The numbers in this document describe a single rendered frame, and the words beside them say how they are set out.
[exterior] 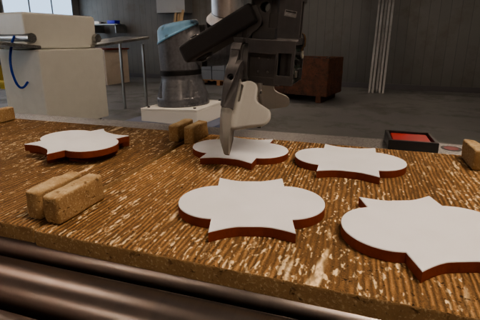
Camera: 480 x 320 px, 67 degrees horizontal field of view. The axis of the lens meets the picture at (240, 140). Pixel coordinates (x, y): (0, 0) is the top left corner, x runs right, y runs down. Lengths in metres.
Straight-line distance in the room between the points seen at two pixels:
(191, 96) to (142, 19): 10.59
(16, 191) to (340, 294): 0.34
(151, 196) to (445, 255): 0.26
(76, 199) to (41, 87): 4.30
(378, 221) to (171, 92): 0.78
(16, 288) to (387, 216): 0.30
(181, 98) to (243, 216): 0.73
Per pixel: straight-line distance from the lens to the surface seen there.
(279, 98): 0.54
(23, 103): 4.97
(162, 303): 0.27
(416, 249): 0.30
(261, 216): 0.32
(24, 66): 4.83
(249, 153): 0.49
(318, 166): 0.45
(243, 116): 0.43
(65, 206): 0.36
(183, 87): 1.02
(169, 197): 0.38
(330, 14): 9.34
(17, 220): 0.39
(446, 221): 0.35
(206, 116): 1.01
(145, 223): 0.34
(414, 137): 0.70
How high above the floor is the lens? 1.09
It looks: 15 degrees down
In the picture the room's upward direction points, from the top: straight up
